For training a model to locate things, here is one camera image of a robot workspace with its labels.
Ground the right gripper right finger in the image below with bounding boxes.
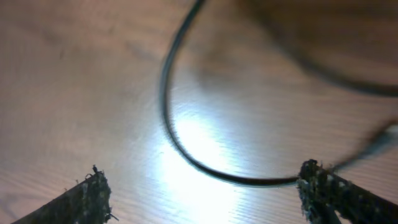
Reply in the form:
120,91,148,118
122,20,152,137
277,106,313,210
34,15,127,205
297,159,397,224

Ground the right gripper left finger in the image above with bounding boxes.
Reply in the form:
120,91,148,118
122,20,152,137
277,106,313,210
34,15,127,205
12,166,119,224

